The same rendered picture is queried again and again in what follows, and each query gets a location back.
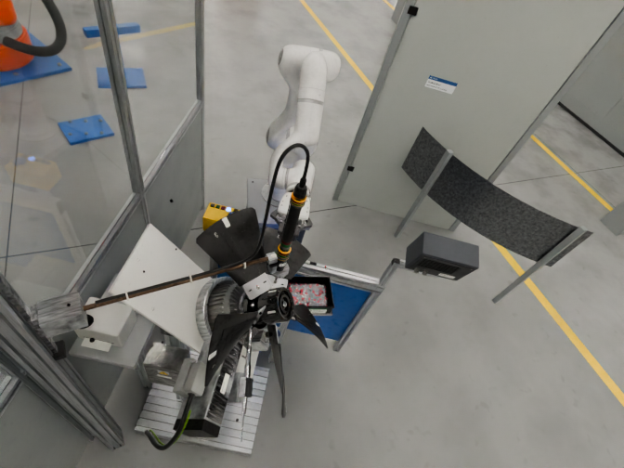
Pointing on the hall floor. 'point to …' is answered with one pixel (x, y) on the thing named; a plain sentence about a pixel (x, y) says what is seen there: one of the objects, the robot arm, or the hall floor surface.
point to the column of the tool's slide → (56, 374)
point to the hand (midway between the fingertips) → (288, 232)
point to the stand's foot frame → (228, 436)
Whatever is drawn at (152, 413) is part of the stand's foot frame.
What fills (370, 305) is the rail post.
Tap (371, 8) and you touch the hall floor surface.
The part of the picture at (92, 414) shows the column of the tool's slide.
